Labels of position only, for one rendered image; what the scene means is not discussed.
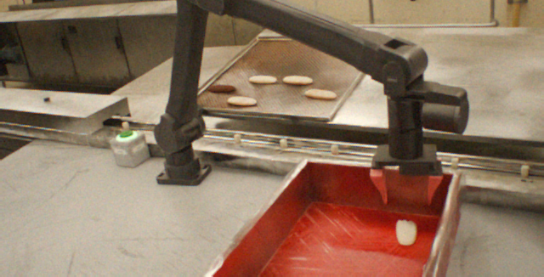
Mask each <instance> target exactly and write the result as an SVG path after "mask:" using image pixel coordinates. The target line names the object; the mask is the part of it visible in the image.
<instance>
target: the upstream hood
mask: <svg viewBox="0 0 544 277"><path fill-rule="evenodd" d="M112 116H120V117H123V116H127V117H131V113H130V109H129V106H128V97H119V96H107V95H95V94H83V93H61V92H49V91H37V90H27V89H15V88H0V122H4V123H10V124H17V125H23V126H30V127H42V128H48V129H55V130H61V131H68V132H74V133H86V134H91V133H94V132H95V131H97V130H99V129H101V128H102V127H103V123H102V122H104V121H106V120H108V118H110V117H112Z"/></svg>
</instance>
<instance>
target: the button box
mask: <svg viewBox="0 0 544 277"><path fill-rule="evenodd" d="M136 133H137V135H136V136H135V137H134V138H131V139H128V140H118V139H117V137H115V138H113V139H112V140H111V141H110V145H111V148H112V151H113V155H114V157H115V161H116V164H117V165H120V166H125V167H130V168H135V167H136V166H137V165H139V163H142V162H143V161H146V160H147V159H149V158H150V157H154V155H153V151H152V148H151V147H148V144H147V140H146V137H145V133H138V132H136Z"/></svg>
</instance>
